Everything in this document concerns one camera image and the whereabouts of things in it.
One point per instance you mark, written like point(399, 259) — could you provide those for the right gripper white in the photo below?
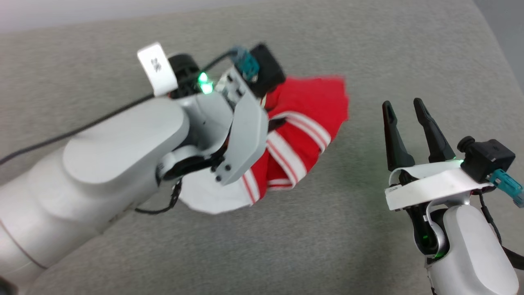
point(430, 182)

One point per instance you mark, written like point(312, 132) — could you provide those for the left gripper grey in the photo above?
point(247, 135)

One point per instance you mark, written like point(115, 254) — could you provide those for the red garment with white stripes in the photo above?
point(311, 106)

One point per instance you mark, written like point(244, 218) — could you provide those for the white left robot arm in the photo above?
point(102, 164)

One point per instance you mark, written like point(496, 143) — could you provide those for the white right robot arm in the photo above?
point(470, 254)

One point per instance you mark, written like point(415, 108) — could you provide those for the grey fabric sofa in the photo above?
point(368, 246)

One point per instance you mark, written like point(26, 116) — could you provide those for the teal left camera connector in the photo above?
point(247, 65)

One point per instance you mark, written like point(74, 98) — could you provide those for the teal camera connector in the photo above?
point(507, 184)
point(247, 65)

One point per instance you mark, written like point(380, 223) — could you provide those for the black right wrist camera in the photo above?
point(491, 157)

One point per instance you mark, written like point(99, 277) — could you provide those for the teal right camera connector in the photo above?
point(507, 184)

